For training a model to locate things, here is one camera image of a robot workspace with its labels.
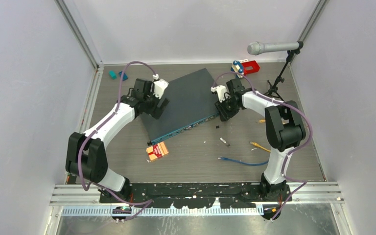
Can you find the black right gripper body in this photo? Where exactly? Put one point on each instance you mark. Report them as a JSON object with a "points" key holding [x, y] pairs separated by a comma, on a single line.
{"points": [[229, 106]]}

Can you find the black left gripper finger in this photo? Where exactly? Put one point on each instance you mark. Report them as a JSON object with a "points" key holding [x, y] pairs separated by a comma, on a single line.
{"points": [[156, 114], [162, 107]]}

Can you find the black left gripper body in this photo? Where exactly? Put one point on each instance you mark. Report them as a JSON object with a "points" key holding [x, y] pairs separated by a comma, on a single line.
{"points": [[152, 103]]}

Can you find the silver SFP transceiver module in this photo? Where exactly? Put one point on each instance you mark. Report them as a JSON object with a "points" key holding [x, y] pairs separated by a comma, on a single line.
{"points": [[224, 142]]}

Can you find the dark network switch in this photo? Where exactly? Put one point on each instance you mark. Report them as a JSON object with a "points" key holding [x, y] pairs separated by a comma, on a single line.
{"points": [[191, 103]]}

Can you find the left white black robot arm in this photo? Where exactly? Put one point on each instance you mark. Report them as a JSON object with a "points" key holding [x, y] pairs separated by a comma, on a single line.
{"points": [[86, 152]]}

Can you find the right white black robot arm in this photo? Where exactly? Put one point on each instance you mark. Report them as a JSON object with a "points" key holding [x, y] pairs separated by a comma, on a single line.
{"points": [[283, 124]]}

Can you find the blue plastic block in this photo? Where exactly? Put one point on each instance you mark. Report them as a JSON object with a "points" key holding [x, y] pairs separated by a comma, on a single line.
{"points": [[123, 75]]}

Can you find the red and gold card box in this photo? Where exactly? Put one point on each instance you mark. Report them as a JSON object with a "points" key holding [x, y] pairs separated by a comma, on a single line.
{"points": [[156, 151]]}

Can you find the red white blue toy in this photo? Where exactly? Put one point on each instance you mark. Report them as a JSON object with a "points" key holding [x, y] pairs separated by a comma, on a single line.
{"points": [[244, 67]]}

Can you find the teal plastic block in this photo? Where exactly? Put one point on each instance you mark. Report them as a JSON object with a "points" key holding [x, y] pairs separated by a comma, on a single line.
{"points": [[112, 75]]}

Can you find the black microphone tripod stand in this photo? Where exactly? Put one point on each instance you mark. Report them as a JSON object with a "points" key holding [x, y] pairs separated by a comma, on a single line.
{"points": [[273, 88]]}

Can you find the grey microphone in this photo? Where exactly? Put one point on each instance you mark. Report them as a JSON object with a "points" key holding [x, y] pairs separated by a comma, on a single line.
{"points": [[257, 48]]}

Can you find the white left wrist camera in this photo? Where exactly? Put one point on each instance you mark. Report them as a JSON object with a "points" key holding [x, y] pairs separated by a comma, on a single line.
{"points": [[159, 88]]}

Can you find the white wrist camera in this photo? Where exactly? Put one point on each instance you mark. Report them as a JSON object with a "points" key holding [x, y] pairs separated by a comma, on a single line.
{"points": [[220, 90], [159, 88]]}

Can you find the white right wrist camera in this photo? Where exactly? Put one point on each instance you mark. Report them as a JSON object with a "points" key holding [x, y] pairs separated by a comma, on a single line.
{"points": [[220, 90]]}

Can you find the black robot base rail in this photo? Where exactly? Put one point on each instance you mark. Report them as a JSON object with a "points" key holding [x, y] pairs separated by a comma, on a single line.
{"points": [[204, 195]]}

